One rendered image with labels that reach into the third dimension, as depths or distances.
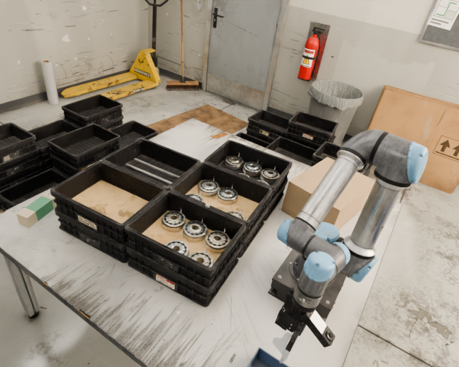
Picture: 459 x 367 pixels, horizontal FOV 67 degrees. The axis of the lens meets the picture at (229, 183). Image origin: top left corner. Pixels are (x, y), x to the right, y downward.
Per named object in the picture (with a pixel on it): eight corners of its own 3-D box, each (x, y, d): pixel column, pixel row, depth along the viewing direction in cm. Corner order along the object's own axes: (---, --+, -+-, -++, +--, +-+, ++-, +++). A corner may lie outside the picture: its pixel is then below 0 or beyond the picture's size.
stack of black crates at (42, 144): (68, 153, 308) (62, 119, 288) (91, 166, 297) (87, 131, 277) (25, 172, 279) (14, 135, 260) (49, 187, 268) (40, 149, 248)
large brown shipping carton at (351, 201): (318, 183, 216) (327, 156, 204) (362, 208, 201) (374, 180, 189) (280, 210, 190) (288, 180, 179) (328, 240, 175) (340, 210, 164)
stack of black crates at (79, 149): (99, 170, 293) (93, 122, 267) (124, 185, 282) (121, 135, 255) (57, 192, 264) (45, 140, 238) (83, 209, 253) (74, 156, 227)
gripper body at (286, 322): (284, 309, 110) (294, 282, 105) (308, 325, 107) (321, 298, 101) (273, 325, 104) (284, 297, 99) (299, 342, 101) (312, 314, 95)
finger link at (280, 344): (267, 352, 105) (280, 325, 105) (283, 365, 102) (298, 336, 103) (264, 354, 102) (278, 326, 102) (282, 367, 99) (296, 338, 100)
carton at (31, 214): (30, 227, 158) (27, 218, 155) (19, 223, 160) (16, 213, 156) (67, 199, 177) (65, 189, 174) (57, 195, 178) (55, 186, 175)
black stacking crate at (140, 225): (242, 244, 151) (247, 225, 144) (208, 293, 128) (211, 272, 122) (167, 210, 163) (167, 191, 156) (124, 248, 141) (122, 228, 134)
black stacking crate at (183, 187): (268, 207, 173) (272, 189, 167) (243, 244, 151) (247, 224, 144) (200, 180, 186) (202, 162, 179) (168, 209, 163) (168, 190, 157)
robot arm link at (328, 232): (311, 237, 146) (318, 213, 138) (340, 255, 139) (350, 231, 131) (295, 252, 138) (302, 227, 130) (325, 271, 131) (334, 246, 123)
